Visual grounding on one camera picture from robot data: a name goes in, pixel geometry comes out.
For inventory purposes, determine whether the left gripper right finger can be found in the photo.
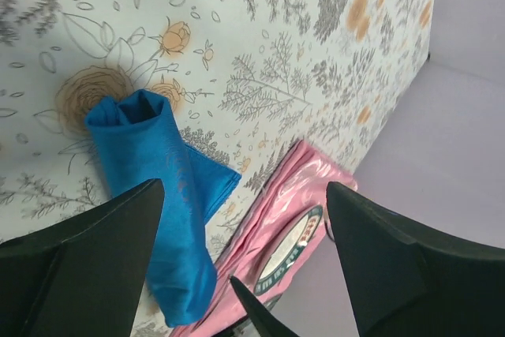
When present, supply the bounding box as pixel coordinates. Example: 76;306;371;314
327;182;504;336

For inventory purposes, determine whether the blue cloth napkin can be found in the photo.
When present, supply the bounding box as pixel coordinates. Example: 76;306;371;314
84;90;241;328

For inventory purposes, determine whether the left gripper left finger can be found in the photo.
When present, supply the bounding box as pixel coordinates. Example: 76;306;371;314
1;179;164;337

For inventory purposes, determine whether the floral tablecloth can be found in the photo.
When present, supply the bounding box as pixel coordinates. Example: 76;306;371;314
1;0;433;258

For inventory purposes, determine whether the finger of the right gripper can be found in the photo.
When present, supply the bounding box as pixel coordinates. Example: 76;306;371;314
230;276;298;337

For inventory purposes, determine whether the white plate green rim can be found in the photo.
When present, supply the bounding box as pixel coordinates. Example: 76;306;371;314
253;204;323;296

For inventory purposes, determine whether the pink floral placemat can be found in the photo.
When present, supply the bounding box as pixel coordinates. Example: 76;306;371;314
171;140;357;336

